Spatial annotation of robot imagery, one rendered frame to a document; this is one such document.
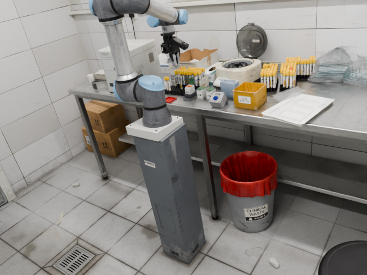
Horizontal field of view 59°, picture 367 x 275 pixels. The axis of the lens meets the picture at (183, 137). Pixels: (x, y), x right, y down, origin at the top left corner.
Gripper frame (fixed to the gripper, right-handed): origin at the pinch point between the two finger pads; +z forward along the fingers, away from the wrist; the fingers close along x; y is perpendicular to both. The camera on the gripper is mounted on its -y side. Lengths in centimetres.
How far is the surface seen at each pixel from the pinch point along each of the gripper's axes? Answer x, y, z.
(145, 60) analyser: -1.0, 26.4, -2.1
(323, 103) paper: -2, -85, 16
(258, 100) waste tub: 9, -56, 13
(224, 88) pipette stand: 1.2, -32.1, 11.6
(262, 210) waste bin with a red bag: 11, -56, 86
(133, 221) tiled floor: 42, 32, 105
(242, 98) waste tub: 11, -49, 12
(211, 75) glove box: -16.3, -13.3, 11.0
